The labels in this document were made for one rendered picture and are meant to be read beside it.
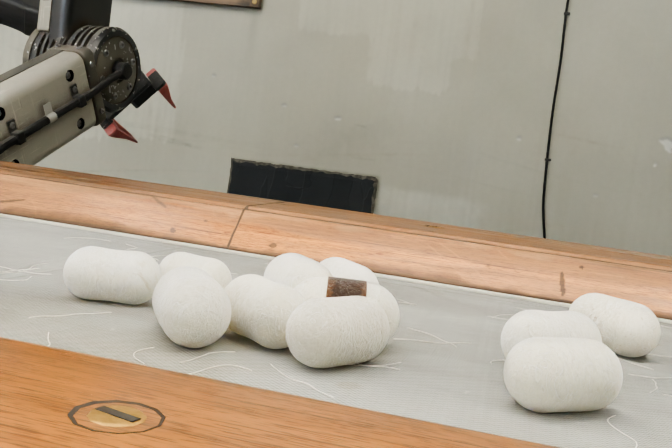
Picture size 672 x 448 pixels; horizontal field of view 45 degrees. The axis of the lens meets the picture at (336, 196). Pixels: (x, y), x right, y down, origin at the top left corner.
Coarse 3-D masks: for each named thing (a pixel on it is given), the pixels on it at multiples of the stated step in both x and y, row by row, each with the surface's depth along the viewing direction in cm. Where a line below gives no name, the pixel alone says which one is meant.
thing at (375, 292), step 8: (304, 280) 26; (312, 280) 26; (320, 280) 26; (296, 288) 26; (304, 288) 26; (312, 288) 26; (320, 288) 26; (368, 288) 26; (376, 288) 26; (384, 288) 26; (304, 296) 26; (312, 296) 26; (320, 296) 26; (368, 296) 26; (376, 296) 26; (384, 296) 26; (392, 296) 26; (384, 304) 26; (392, 304) 26; (392, 312) 26; (392, 320) 26; (392, 328) 26
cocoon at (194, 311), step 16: (176, 272) 24; (192, 272) 24; (160, 288) 24; (176, 288) 23; (192, 288) 23; (208, 288) 23; (160, 304) 23; (176, 304) 23; (192, 304) 23; (208, 304) 23; (224, 304) 23; (160, 320) 23; (176, 320) 23; (192, 320) 23; (208, 320) 23; (224, 320) 23; (176, 336) 23; (192, 336) 23; (208, 336) 23
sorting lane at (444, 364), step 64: (0, 256) 35; (64, 256) 37; (256, 256) 44; (0, 320) 24; (64, 320) 25; (128, 320) 26; (448, 320) 33; (256, 384) 21; (320, 384) 22; (384, 384) 22; (448, 384) 23; (640, 384) 26
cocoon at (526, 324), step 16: (512, 320) 25; (528, 320) 25; (544, 320) 25; (560, 320) 25; (576, 320) 26; (512, 336) 25; (528, 336) 25; (544, 336) 25; (560, 336) 25; (576, 336) 25; (592, 336) 26
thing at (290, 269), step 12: (276, 264) 30; (288, 264) 30; (300, 264) 29; (312, 264) 29; (264, 276) 31; (276, 276) 30; (288, 276) 29; (300, 276) 29; (312, 276) 29; (324, 276) 29
